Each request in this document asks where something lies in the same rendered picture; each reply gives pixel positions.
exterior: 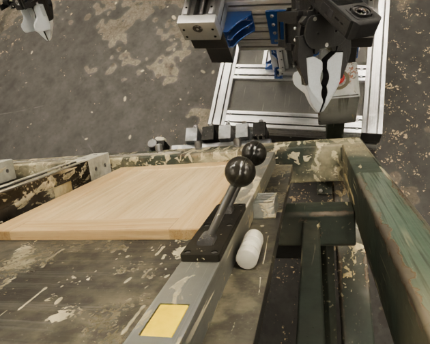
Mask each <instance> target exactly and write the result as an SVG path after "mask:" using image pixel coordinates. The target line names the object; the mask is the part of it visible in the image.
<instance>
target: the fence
mask: <svg viewBox="0 0 430 344"><path fill-rule="evenodd" d="M275 165H276V161H275V152H267V155H266V159H265V160H264V162H263V163H261V164H260V165H258V166H255V169H256V174H255V178H254V180H253V181H252V182H251V183H250V184H249V185H248V186H245V187H242V188H241V189H240V191H239V193H238V196H237V198H236V200H235V202H234V204H236V203H245V204H246V210H245V212H244V214H243V216H242V218H241V220H240V222H239V224H238V226H237V228H236V230H235V232H234V234H233V236H232V238H231V240H230V242H229V244H228V246H227V248H226V250H225V252H224V254H223V256H222V258H221V260H220V261H219V262H183V261H181V263H180V264H179V265H178V267H177V268H176V270H175V271H174V273H173V274H172V275H171V277H170V278H169V280H168V281H167V282H166V284H165V285H164V287H163V288H162V289H161V291H160V292H159V294H158V295H157V296H156V298H155V299H154V301H153V302H152V303H151V305H150V306H149V308H148V309H147V310H146V312H145V313H144V315H143V316H142V318H141V319H140V320H139V322H138V323H137V325H136V326H135V327H134V329H133V330H132V332H131V333H130V334H129V336H128V338H127V339H126V340H125V341H124V343H123V344H202V342H203V340H204V337H205V335H206V332H207V329H208V328H209V325H210V323H211V320H212V318H213V316H214V313H215V311H216V308H217V306H218V303H219V301H220V298H221V296H222V294H223V291H224V289H225V286H226V284H227V281H228V279H229V277H230V274H231V271H232V269H233V267H234V265H235V262H236V259H235V257H236V255H237V252H238V250H239V247H240V245H241V243H242V240H243V238H244V236H245V234H246V233H247V231H248V230H249V228H250V225H251V223H252V221H253V219H254V218H253V202H254V200H255V198H256V196H257V193H264V192H265V190H266V187H267V185H268V182H269V180H270V177H271V175H272V172H273V170H274V168H275ZM161 304H171V305H188V309H187V311H186V312H185V314H184V316H183V318H182V320H181V322H180V324H179V326H178V327H177V330H176V331H175V333H174V335H173V337H172V338H171V337H160V336H141V333H142V332H143V331H144V329H145V327H146V326H147V324H148V323H149V321H150V320H151V318H152V317H153V316H154V314H155V312H156V311H157V310H158V308H159V306H160V305H161Z"/></svg>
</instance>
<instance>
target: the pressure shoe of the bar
mask: <svg viewBox="0 0 430 344"><path fill-rule="evenodd" d="M53 189H54V193H55V198H57V197H60V196H61V195H64V194H66V193H67V192H70V191H72V182H71V181H69V182H66V183H64V184H62V185H59V186H56V187H54V188H53Z"/></svg>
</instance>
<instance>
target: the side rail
mask: <svg viewBox="0 0 430 344"><path fill-rule="evenodd" d="M342 154H343V181H344V184H345V188H346V191H347V195H348V197H349V201H350V202H352V205H353V207H354V211H355V216H356V223H357V226H358V230H359V232H360V237H361V239H362V243H363V246H364V249H365V252H366V255H367V259H368V261H369V265H370V268H371V271H372V275H373V278H374V281H375V285H376V287H377V292H378V294H379V298H380V300H381V303H382V307H383V310H384V314H385V316H386V320H387V323H388V327H389V329H390V333H391V336H392V339H393V343H394V344H430V226H429V224H428V223H427V221H426V220H425V219H424V218H423V217H422V216H421V214H420V213H419V212H418V210H417V209H416V208H415V207H414V206H413V204H412V203H411V202H410V200H409V199H408V198H407V197H406V196H405V194H404V193H403V192H402V190H401V189H400V188H399V187H398V186H397V184H396V183H395V182H394V180H393V179H392V178H391V176H389V174H388V173H387V172H386V170H385V169H384V168H383V166H382V165H381V164H380V163H379V162H378V161H377V159H376V158H375V156H374V155H373V154H372V153H371V152H370V151H369V149H368V148H367V147H366V145H365V144H364V143H354V144H343V145H342Z"/></svg>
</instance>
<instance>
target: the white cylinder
mask: <svg viewBox="0 0 430 344"><path fill-rule="evenodd" d="M262 245H263V235H262V233H261V232H260V231H258V230H256V229H251V230H249V231H247V233H246V234H245V236H244V238H243V240H242V243H241V245H240V247H239V250H238V252H237V255H236V257H235V259H236V261H237V264H238V265H239V266H240V267H241V268H244V269H251V268H254V267H255V266H256V265H257V262H258V258H259V254H260V252H261V247H262Z"/></svg>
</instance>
